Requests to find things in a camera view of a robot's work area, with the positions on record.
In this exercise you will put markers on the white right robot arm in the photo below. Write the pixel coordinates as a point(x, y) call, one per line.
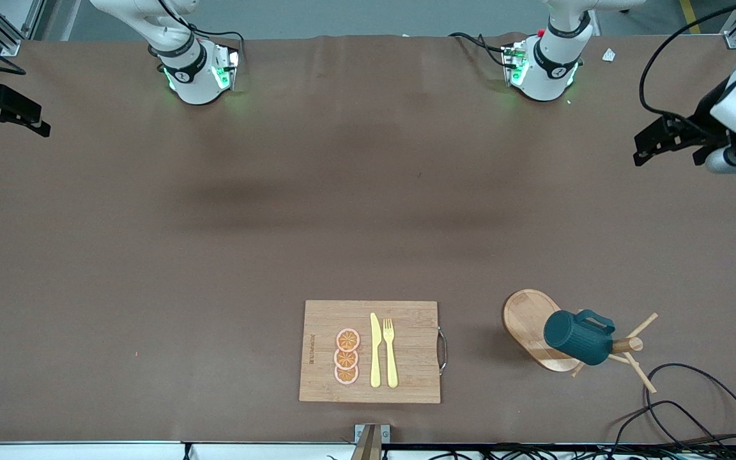
point(192, 80)

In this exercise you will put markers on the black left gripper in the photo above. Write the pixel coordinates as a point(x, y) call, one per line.
point(702, 117)

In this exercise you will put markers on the white paper scrap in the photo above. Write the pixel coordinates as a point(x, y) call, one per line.
point(609, 55)

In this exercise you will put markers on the orange slice toy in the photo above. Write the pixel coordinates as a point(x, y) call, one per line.
point(347, 339)
point(345, 360)
point(346, 375)

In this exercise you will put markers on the dark green ribbed cup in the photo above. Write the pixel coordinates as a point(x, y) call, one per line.
point(575, 338)

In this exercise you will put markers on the yellow plastic knife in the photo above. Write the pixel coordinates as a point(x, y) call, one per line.
point(375, 351)

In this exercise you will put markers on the metal bracket with post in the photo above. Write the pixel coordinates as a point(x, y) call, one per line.
point(371, 441)

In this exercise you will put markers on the white table edge strip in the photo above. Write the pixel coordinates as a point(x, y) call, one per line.
point(87, 451)

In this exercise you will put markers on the yellow plastic fork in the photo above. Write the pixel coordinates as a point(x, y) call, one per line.
point(391, 358)

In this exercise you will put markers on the wooden mug tree rack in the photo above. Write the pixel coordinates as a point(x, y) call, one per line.
point(528, 319)

